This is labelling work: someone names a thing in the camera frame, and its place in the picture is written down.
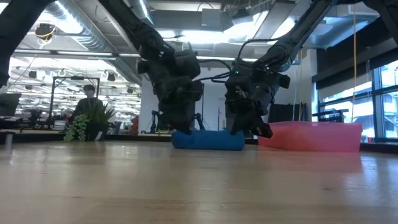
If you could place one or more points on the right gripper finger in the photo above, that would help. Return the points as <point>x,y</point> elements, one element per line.
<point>262,130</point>
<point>240,124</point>

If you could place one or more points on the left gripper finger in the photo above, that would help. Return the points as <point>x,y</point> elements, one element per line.
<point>186,113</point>
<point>172,115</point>

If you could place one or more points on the blue microfiber towel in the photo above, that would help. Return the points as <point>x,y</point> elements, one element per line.
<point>208,141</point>

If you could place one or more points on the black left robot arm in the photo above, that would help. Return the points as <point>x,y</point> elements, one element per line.
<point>146,34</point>

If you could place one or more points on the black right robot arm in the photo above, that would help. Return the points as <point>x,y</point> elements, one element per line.
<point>298,34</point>

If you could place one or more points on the small dark robot arm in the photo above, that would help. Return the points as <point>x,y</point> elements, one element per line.
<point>199,120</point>
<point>154,121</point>

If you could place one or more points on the pink plastic basket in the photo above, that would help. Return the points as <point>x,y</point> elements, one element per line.
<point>311,137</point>

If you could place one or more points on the black upright panel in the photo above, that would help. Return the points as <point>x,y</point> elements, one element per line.
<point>289,113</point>

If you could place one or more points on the grey ceiling junction box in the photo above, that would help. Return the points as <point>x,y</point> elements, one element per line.
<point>211,18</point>

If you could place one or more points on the person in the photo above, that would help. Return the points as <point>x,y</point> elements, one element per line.
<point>88,105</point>

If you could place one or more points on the small green potted plant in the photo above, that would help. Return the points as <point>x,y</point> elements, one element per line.
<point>79,126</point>

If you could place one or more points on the long ceiling light bar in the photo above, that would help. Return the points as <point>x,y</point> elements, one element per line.
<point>77,53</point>

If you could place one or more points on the large black-framed window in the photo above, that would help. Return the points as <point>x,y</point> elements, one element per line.
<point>388,109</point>

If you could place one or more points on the black office chair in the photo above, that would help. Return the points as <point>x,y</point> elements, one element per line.
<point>35,118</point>

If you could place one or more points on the light wooden table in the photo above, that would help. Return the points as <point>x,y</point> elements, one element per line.
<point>31,131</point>

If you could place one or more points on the dark computer monitor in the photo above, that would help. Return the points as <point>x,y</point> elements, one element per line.
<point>9,104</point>

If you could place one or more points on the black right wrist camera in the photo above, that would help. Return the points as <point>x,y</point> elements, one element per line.
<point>236,99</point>

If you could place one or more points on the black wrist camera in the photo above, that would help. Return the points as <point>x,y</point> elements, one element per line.
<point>236,99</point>
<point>188,64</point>

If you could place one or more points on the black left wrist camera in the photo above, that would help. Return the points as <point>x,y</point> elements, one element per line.
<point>188,64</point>

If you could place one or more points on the black tubular stand frame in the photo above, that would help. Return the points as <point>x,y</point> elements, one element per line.
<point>76,77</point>

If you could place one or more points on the ribbed silver ventilation duct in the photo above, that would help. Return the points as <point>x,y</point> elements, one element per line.
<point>84,37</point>

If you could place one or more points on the rectangular metal ventilation duct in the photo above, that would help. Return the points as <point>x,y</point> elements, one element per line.
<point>351,28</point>

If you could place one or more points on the black aluminium rig frame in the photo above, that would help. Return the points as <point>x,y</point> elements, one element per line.
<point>40,138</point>

